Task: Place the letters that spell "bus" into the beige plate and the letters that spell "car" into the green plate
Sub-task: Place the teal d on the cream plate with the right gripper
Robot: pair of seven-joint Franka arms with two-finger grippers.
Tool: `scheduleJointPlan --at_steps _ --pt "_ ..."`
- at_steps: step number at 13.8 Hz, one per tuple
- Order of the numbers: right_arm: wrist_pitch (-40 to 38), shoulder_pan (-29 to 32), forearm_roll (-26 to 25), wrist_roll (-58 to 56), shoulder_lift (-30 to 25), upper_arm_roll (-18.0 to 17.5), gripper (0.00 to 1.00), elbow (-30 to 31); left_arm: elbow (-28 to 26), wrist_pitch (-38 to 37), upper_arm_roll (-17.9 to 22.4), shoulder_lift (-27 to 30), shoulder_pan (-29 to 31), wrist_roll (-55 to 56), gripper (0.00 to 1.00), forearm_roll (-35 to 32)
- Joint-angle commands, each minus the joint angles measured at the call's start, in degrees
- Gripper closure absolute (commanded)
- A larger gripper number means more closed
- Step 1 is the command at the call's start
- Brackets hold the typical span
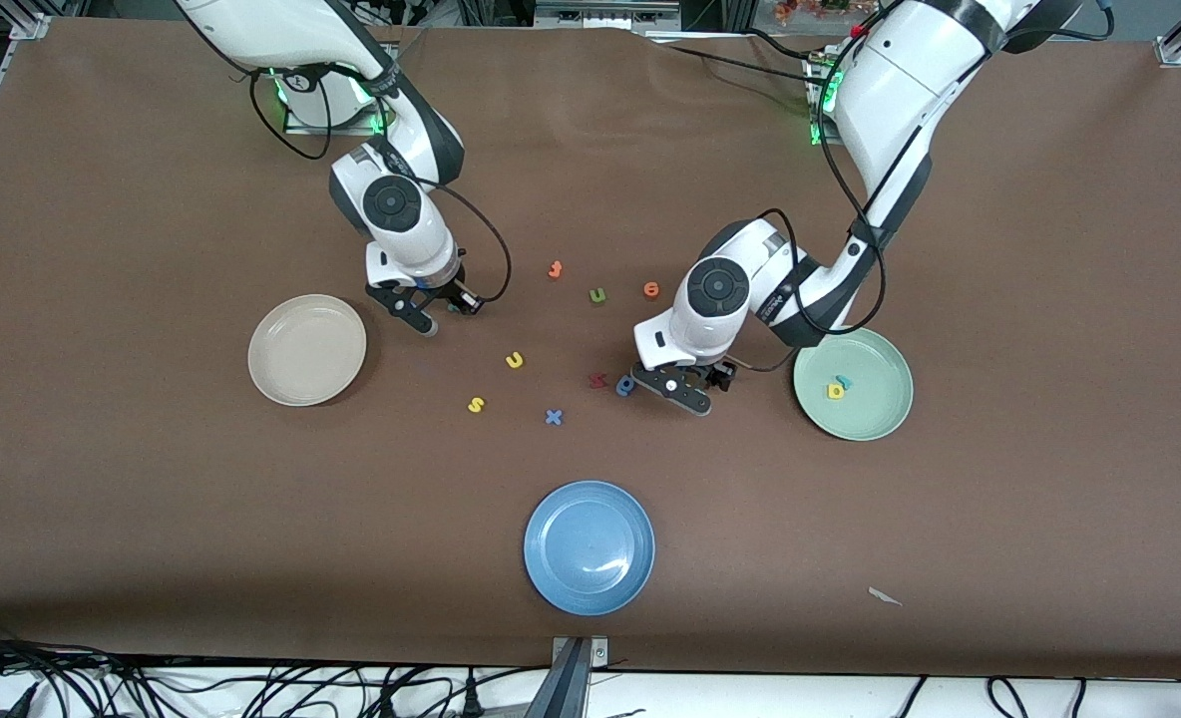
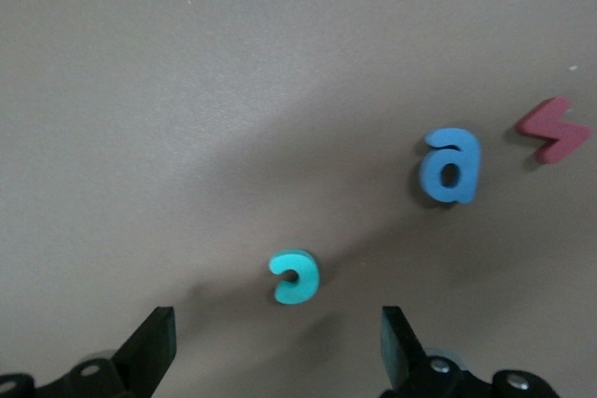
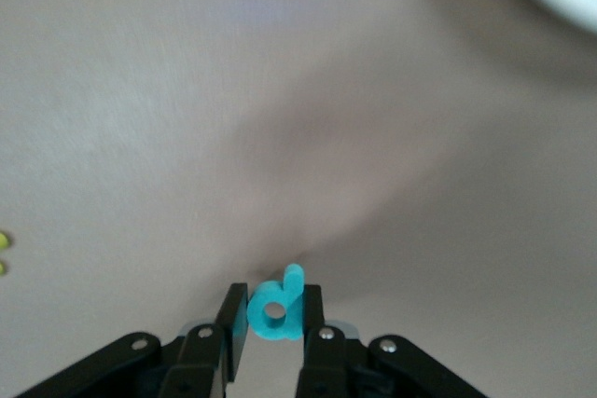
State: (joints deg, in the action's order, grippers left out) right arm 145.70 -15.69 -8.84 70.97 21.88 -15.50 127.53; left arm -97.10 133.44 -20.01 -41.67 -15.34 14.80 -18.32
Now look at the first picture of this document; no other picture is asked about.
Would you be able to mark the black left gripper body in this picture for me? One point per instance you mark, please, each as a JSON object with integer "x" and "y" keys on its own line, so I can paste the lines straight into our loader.
{"x": 714, "y": 370}

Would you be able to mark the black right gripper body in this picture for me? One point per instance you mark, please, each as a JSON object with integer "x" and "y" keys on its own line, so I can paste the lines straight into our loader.
{"x": 445, "y": 293}

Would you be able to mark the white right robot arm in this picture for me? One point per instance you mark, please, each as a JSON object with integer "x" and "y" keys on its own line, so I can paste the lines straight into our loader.
{"x": 406, "y": 239}

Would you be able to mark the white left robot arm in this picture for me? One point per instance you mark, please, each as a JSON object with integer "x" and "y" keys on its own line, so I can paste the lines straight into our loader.
{"x": 890, "y": 90}

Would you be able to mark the blue letter q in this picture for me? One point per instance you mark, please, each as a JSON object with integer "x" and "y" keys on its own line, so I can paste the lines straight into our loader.
{"x": 622, "y": 389}

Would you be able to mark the beige brown plate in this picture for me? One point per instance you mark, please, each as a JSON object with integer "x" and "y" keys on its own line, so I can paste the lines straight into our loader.
{"x": 307, "y": 350}

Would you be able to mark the green plate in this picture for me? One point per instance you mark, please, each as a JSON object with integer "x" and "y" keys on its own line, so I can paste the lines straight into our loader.
{"x": 865, "y": 399}

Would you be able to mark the brown table cover sheet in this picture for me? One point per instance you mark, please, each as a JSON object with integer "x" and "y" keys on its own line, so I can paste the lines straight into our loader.
{"x": 750, "y": 548}

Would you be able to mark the blue plate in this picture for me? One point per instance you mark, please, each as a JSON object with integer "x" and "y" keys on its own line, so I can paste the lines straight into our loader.
{"x": 589, "y": 547}

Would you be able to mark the white paper scrap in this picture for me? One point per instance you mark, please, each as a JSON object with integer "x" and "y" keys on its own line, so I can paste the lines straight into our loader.
{"x": 884, "y": 596}

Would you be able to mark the grey metal equipment box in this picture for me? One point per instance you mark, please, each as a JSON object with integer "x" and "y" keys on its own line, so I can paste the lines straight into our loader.
{"x": 605, "y": 12}

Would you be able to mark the red orange flower decoration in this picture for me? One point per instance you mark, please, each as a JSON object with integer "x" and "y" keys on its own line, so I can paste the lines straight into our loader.
{"x": 810, "y": 10}

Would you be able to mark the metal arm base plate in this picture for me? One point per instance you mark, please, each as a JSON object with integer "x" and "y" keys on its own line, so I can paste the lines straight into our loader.
{"x": 816, "y": 100}
{"x": 301, "y": 125}

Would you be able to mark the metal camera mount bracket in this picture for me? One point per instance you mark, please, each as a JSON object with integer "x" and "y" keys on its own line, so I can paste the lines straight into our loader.
{"x": 566, "y": 678}

